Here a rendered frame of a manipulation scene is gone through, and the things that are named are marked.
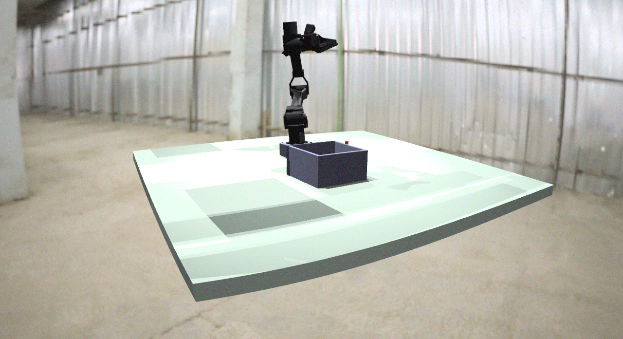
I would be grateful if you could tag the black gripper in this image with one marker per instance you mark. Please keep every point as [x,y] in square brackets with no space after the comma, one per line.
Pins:
[315,43]

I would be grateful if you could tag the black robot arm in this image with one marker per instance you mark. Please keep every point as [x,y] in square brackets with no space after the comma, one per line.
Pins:
[295,119]

